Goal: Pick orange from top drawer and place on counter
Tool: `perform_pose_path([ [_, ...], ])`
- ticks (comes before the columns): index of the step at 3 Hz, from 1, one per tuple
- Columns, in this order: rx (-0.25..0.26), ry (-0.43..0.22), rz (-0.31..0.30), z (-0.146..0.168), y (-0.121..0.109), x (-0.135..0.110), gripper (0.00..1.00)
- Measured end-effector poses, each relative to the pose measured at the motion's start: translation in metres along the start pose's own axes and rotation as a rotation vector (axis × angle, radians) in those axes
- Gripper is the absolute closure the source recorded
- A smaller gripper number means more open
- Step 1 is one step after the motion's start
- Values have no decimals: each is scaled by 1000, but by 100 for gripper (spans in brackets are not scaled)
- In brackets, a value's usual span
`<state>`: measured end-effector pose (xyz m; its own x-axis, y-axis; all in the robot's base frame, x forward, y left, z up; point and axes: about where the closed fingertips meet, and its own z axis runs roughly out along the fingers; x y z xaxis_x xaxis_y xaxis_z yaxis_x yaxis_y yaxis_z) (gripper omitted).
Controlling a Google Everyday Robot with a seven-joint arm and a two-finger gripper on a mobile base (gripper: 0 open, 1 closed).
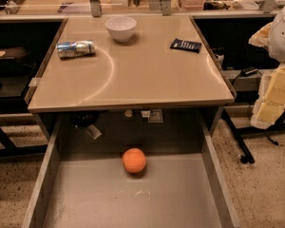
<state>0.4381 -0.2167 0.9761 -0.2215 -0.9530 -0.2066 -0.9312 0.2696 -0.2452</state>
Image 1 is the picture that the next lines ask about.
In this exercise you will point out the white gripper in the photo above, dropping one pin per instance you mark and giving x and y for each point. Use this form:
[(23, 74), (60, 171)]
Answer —
[(283, 37)]

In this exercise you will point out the orange fruit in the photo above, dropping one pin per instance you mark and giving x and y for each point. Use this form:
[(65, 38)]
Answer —
[(134, 160)]

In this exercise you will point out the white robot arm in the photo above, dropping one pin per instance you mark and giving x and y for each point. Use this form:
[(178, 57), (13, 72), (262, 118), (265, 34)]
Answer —
[(276, 47)]

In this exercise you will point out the beige counter cabinet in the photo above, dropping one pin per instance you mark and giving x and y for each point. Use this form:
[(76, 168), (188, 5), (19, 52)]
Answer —
[(140, 93)]

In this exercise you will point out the open grey drawer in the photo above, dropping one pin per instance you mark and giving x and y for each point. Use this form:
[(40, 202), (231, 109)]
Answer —
[(82, 182)]

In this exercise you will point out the black power adapter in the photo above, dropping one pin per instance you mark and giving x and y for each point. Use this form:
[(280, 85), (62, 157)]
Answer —
[(248, 71)]

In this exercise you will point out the white ceramic bowl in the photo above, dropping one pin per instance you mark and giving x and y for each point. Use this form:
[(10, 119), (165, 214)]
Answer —
[(121, 28)]

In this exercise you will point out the crushed blue silver can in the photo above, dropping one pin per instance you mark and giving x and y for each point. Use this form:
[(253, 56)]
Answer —
[(75, 49)]

